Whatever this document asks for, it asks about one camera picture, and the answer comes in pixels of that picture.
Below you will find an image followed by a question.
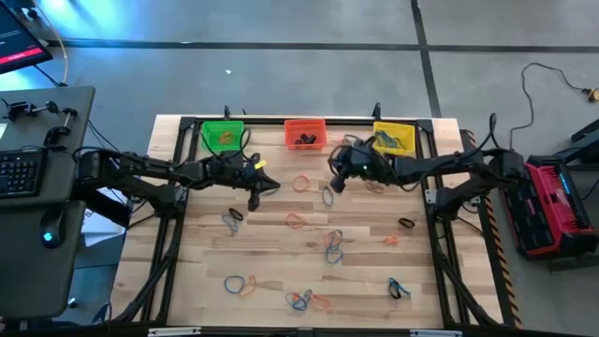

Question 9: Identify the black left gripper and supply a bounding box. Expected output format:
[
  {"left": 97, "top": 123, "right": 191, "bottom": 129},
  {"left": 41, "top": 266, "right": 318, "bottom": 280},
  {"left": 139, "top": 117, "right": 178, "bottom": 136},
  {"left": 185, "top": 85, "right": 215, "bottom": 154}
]
[{"left": 209, "top": 152, "right": 282, "bottom": 212}]

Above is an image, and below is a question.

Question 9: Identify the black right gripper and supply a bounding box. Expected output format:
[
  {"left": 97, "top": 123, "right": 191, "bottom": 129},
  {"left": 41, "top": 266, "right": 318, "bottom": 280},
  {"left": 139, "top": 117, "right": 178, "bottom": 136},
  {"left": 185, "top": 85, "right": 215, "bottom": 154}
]
[{"left": 329, "top": 143, "right": 394, "bottom": 194}]

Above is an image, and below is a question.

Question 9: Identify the yellow plastic basket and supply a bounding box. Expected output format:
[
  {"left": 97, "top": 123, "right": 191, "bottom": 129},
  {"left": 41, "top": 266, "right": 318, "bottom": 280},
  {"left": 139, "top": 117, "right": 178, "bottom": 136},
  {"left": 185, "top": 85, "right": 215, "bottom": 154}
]
[{"left": 373, "top": 121, "right": 417, "bottom": 157}]

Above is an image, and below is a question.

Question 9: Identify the orange plastic basket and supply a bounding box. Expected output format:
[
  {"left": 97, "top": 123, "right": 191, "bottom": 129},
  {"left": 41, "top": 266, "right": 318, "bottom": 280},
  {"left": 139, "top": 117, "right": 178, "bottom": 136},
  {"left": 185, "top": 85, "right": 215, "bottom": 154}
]
[{"left": 284, "top": 118, "right": 328, "bottom": 152}]

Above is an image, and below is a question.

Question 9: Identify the green plastic basket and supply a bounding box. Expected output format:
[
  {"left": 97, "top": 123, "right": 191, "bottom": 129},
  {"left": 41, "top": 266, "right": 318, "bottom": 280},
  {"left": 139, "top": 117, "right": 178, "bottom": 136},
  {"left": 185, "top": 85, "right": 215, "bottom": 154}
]
[{"left": 200, "top": 120, "right": 245, "bottom": 154}]

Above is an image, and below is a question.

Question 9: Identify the white paper sheet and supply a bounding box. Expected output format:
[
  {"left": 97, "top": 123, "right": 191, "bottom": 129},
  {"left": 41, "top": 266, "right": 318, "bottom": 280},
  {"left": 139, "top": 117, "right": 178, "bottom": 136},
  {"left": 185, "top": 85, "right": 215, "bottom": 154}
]
[{"left": 81, "top": 186, "right": 135, "bottom": 235}]

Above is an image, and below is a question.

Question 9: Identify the orange black hazard strip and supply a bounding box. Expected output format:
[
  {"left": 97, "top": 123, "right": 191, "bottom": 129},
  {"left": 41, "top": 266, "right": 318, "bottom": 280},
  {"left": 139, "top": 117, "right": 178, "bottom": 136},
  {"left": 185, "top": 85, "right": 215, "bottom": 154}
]
[{"left": 460, "top": 129, "right": 524, "bottom": 329}]

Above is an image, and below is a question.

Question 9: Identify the black metal clamp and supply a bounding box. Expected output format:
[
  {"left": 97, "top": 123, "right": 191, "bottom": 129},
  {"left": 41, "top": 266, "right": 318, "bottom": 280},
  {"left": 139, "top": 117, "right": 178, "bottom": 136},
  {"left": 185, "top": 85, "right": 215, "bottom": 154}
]
[
  {"left": 43, "top": 107, "right": 80, "bottom": 152},
  {"left": 1, "top": 99, "right": 61, "bottom": 122}
]

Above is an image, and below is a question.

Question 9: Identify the red black tool case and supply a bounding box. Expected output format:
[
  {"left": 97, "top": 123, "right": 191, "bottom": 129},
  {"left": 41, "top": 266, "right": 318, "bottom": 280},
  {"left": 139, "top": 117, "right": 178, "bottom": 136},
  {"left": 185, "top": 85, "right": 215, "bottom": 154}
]
[{"left": 514, "top": 156, "right": 599, "bottom": 260}]

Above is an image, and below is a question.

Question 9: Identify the black computer mouse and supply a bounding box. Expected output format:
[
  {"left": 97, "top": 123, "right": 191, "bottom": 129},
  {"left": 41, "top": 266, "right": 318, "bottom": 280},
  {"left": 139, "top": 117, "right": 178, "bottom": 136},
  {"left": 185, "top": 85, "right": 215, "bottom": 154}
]
[{"left": 38, "top": 205, "right": 67, "bottom": 250}]

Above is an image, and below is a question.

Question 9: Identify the grey desk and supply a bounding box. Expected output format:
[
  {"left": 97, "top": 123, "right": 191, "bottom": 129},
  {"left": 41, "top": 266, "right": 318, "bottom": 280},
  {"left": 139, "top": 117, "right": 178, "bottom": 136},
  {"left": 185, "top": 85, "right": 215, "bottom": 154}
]
[{"left": 0, "top": 85, "right": 97, "bottom": 324}]

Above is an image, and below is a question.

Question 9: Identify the black backlit keyboard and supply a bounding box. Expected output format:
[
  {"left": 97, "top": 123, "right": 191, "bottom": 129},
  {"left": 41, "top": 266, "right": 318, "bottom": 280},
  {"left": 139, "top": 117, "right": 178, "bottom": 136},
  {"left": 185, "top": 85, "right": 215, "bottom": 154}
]
[{"left": 0, "top": 147, "right": 49, "bottom": 200}]

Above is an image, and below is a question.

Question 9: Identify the black stand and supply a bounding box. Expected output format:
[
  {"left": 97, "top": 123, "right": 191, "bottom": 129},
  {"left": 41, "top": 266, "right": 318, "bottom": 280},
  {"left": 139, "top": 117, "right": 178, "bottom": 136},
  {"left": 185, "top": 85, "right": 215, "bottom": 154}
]
[{"left": 526, "top": 119, "right": 599, "bottom": 168}]

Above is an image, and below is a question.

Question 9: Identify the black computer monitor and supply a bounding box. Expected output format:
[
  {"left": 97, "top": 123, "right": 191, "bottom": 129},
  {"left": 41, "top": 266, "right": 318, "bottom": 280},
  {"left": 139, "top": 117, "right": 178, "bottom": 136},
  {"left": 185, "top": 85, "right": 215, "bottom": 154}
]
[{"left": 0, "top": 2, "right": 54, "bottom": 76}]

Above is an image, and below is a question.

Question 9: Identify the black right camera cable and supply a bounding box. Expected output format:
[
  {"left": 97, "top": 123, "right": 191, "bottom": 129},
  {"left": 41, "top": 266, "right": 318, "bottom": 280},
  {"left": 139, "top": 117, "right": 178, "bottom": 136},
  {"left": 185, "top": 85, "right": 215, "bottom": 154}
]
[{"left": 329, "top": 142, "right": 350, "bottom": 175}]

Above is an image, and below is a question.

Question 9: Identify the black camera cable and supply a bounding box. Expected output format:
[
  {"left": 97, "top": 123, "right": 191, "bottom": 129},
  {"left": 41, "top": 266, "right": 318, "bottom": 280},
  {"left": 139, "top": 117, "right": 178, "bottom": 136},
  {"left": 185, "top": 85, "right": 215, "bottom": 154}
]
[
  {"left": 199, "top": 125, "right": 253, "bottom": 163},
  {"left": 329, "top": 142, "right": 350, "bottom": 175}
]

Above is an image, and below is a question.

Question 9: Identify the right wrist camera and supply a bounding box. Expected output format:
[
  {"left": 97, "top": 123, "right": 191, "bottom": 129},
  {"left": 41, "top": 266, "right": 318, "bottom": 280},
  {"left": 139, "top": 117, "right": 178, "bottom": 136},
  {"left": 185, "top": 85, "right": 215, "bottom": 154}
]
[{"left": 335, "top": 143, "right": 360, "bottom": 163}]

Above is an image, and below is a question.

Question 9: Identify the black left camera cable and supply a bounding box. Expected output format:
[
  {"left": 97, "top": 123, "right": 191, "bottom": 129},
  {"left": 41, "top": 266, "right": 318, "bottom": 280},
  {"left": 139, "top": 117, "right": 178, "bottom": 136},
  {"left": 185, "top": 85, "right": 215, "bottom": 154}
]
[{"left": 199, "top": 125, "right": 253, "bottom": 163}]

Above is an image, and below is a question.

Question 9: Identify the black aluminium table frame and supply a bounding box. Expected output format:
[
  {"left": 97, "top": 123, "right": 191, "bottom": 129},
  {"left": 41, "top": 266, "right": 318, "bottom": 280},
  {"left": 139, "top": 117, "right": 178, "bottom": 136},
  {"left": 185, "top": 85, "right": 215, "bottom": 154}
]
[{"left": 110, "top": 114, "right": 504, "bottom": 329}]

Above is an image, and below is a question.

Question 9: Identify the silver metal bracket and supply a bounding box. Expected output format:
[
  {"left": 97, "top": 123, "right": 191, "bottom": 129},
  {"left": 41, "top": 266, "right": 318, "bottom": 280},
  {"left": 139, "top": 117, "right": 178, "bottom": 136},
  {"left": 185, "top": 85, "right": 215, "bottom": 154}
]
[
  {"left": 409, "top": 329, "right": 463, "bottom": 337},
  {"left": 147, "top": 327, "right": 202, "bottom": 337}
]

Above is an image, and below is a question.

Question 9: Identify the black desk cable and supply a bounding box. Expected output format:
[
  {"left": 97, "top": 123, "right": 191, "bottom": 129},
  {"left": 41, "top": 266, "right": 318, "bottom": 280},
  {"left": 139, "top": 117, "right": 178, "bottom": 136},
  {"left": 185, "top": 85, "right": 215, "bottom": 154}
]
[{"left": 86, "top": 119, "right": 141, "bottom": 155}]

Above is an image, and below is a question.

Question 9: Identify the black floor cable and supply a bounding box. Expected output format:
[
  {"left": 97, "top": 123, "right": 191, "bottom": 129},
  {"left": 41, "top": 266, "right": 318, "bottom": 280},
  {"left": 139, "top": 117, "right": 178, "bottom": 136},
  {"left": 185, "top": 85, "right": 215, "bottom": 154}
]
[{"left": 508, "top": 62, "right": 592, "bottom": 155}]

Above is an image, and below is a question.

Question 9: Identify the beige cable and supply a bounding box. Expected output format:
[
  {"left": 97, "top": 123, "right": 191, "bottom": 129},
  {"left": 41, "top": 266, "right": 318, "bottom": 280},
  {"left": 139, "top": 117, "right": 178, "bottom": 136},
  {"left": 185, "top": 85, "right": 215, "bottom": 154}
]
[{"left": 32, "top": 0, "right": 70, "bottom": 86}]

